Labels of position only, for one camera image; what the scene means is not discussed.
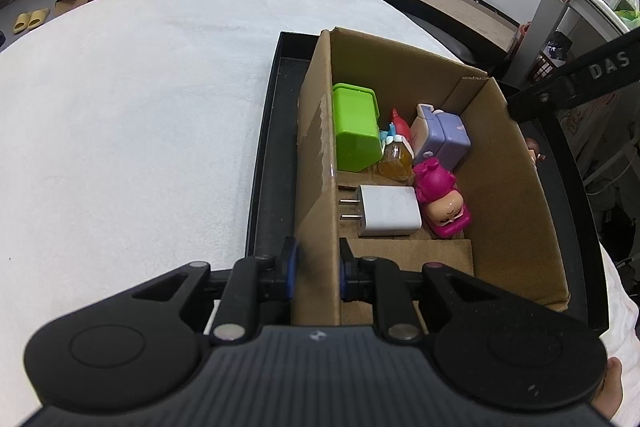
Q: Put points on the black padded seat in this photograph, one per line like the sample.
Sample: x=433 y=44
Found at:
x=452 y=42

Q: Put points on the white plug charger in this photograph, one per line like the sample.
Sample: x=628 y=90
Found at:
x=390 y=209

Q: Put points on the person's bare knee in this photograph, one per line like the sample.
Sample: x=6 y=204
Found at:
x=612 y=387

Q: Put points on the yellow slipper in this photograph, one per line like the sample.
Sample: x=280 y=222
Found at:
x=21 y=23
x=37 y=17

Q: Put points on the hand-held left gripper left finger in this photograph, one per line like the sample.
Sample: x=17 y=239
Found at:
x=292 y=268

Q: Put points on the purple toy appliance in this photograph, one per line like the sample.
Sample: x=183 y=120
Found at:
x=447 y=139

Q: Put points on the green plastic container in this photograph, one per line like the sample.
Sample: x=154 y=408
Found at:
x=355 y=132

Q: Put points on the brown-haired doll head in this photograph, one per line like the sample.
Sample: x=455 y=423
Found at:
x=535 y=152

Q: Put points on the small amber bottle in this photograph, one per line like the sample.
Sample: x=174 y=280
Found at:
x=396 y=159

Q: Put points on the tall grey cardboard box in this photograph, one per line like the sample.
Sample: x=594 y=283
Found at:
x=547 y=22

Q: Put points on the pink toy figure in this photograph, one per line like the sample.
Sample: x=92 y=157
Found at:
x=442 y=202

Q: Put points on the black plastic tray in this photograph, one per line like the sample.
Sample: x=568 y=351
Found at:
x=272 y=147

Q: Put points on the red toy bottle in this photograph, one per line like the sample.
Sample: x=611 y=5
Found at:
x=400 y=124

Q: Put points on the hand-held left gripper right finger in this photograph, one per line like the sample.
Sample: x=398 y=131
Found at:
x=343 y=268

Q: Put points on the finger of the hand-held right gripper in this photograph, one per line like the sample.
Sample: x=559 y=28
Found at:
x=530 y=104

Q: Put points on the small blue toy piece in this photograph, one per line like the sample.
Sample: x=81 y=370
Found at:
x=386 y=137

